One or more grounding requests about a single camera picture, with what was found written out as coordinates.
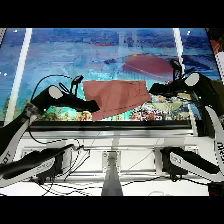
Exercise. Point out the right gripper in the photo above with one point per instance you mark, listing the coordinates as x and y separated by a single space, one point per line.
159 88

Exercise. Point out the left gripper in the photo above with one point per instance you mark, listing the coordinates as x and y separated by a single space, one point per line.
87 104

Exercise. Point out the red-brown garment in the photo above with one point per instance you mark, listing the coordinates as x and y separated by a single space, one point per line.
115 96

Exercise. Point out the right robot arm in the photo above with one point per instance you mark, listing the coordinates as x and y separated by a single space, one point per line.
206 90

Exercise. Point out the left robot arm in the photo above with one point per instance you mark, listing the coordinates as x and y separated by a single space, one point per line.
20 126

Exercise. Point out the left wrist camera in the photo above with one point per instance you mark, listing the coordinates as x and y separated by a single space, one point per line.
76 82

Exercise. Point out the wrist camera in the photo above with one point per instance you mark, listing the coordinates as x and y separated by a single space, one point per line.
76 82
176 68

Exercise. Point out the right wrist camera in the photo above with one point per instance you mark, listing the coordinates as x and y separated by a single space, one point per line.
176 68

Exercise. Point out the silver frame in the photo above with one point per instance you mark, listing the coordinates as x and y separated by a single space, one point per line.
111 156

